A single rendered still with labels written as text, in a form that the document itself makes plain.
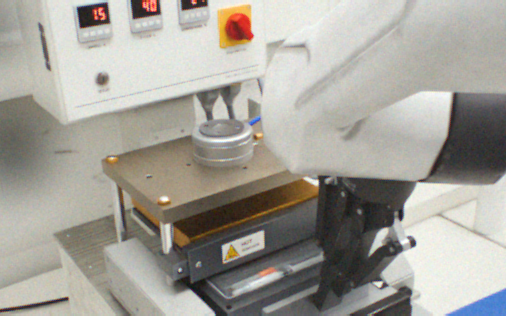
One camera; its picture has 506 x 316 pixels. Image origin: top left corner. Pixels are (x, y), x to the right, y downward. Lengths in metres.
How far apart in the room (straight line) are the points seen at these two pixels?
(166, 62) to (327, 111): 0.59
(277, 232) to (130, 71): 0.30
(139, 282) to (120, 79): 0.28
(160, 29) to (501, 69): 0.69
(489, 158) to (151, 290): 0.47
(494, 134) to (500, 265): 0.91
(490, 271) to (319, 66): 0.98
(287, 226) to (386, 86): 0.53
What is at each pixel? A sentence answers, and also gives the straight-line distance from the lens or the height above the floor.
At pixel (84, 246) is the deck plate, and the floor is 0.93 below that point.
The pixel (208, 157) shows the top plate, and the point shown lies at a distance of 0.84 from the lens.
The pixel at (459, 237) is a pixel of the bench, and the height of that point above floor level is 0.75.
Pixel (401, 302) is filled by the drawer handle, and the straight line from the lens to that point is 0.77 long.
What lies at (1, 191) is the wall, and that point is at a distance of 1.29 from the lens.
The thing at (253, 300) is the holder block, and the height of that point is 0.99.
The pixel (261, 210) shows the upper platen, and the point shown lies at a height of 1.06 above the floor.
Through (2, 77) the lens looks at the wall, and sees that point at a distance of 1.18.
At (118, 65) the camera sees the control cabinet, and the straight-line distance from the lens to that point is 0.91.
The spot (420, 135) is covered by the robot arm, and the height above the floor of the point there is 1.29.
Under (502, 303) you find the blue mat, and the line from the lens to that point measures 1.25.
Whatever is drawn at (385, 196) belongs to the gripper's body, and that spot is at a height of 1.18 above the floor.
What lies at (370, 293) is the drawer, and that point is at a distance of 0.84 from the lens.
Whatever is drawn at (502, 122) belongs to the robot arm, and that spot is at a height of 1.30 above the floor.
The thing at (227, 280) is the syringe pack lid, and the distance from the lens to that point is 0.81.
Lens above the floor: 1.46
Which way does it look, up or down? 27 degrees down
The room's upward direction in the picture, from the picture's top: 3 degrees counter-clockwise
